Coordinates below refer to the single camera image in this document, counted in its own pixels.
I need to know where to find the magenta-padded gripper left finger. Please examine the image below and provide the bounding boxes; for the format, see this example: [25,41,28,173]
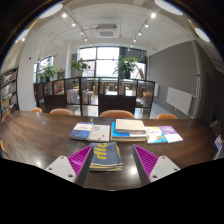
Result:
[44,143,95,186]

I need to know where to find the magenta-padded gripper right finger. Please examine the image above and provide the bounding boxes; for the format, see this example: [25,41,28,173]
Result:
[132,143,181,186]

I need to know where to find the grey-blue towel with yellow print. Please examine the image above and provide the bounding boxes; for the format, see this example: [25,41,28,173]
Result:
[88,141,124,172]

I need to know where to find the colourful white and blue booklet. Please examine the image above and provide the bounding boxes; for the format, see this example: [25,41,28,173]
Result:
[144,125,169,145]

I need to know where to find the tan book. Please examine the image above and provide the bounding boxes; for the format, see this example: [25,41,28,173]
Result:
[111,134,148,143]

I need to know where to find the blue and white book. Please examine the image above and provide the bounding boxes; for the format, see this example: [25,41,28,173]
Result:
[69,121,95,141]

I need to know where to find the white book with red dot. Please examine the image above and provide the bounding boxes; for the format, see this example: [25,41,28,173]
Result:
[87,124,111,143]

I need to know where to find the purple and white booklet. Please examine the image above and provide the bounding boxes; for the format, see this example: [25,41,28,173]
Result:
[158,125,184,144]

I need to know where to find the bright blue book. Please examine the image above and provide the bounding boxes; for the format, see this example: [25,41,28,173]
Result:
[110,121,148,139]

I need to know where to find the large beige book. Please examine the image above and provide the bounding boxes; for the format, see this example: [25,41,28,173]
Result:
[114,118,147,134]

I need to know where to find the orange chairs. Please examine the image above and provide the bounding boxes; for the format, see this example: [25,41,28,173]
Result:
[29,107,179,120]

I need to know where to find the dark open shelf unit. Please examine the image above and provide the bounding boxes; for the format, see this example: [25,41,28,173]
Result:
[33,77,156,119]

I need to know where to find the small potted plant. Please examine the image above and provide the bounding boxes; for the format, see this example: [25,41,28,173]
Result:
[38,65,59,83]

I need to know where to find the medium potted plant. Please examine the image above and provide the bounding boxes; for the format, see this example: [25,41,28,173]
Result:
[71,58,91,78]

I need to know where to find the large potted plant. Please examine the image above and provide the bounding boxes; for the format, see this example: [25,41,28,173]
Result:
[113,56,139,79]

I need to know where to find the large window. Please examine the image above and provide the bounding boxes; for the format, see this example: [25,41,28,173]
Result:
[78,46,148,78]

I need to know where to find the ceiling air conditioner unit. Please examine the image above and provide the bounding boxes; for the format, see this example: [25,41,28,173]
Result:
[95,23,118,38]

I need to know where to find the ceiling lights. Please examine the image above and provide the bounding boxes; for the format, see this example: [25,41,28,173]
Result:
[14,0,212,44]

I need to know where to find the white wall radiator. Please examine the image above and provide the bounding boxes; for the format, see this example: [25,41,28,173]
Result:
[165,86,196,117]

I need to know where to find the tall wall bookshelf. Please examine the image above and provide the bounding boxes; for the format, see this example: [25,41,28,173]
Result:
[0,66,19,118]

